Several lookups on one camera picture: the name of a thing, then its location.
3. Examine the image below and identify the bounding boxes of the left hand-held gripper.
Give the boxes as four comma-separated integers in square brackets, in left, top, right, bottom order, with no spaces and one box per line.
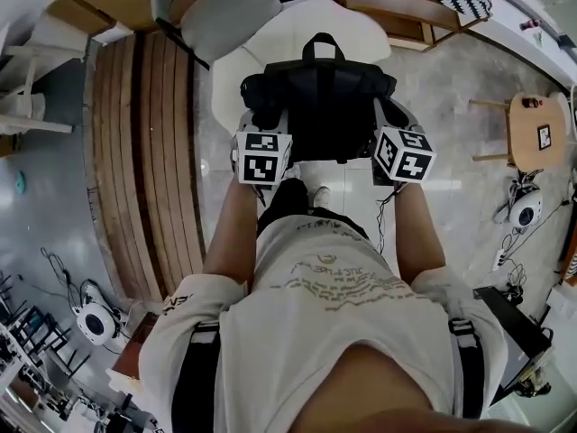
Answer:
[231,108,295,187]

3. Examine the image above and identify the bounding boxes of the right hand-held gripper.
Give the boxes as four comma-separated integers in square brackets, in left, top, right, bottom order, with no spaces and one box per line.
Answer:
[371,97,438,185]

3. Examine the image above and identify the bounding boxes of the black backpack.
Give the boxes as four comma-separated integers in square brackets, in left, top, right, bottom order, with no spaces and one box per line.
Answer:
[240,32,398,165]

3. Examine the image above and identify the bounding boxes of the white padded seat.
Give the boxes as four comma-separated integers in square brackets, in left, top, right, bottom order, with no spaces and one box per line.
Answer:
[210,0,393,131]

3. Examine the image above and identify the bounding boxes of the person's left forearm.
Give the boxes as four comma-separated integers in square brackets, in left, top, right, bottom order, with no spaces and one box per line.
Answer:
[202,180,263,289]

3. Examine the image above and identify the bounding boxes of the person's right forearm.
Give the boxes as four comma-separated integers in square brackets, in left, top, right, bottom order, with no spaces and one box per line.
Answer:
[393,181,448,284]

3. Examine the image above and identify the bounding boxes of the person's black trousers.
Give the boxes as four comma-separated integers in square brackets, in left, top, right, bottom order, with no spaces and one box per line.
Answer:
[255,177,371,243]

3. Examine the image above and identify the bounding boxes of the slatted wooden bench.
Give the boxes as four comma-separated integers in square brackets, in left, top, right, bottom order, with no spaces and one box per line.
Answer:
[84,28,209,304]

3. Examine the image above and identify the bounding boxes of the round wooden stool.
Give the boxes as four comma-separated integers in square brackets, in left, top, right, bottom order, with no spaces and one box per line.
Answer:
[468,90,572,173]

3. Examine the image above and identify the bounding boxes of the white round device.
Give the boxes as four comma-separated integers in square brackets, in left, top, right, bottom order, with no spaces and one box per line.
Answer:
[508,186,544,230]
[74,303,117,347]

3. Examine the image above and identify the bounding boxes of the grey cushion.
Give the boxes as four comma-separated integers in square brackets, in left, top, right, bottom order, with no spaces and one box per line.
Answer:
[179,0,284,62]

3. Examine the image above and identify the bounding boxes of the person's white printed t-shirt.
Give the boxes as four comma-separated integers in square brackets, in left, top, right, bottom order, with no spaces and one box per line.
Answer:
[137,213,510,433]

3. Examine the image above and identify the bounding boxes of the white shelf unit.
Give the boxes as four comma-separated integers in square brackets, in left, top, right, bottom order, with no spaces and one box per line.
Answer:
[0,23,89,135]

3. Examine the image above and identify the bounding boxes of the black metal rack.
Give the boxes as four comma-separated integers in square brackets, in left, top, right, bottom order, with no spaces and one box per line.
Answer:
[0,268,92,381]

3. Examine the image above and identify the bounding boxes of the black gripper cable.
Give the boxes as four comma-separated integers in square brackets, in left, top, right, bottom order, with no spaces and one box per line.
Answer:
[374,182,409,255]

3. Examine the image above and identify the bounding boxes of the wooden frame table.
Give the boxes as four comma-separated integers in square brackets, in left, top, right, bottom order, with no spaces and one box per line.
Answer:
[332,0,493,54]

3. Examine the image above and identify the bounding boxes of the black right harness strap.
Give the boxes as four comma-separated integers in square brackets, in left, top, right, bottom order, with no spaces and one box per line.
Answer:
[448,317,489,419]

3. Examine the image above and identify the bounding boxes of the black harness strap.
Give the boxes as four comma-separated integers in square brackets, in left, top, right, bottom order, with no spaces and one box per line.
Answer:
[448,317,489,419]
[170,321,223,433]

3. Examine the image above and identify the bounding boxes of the black left harness strap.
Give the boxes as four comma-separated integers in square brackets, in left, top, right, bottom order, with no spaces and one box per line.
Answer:
[170,321,223,433]

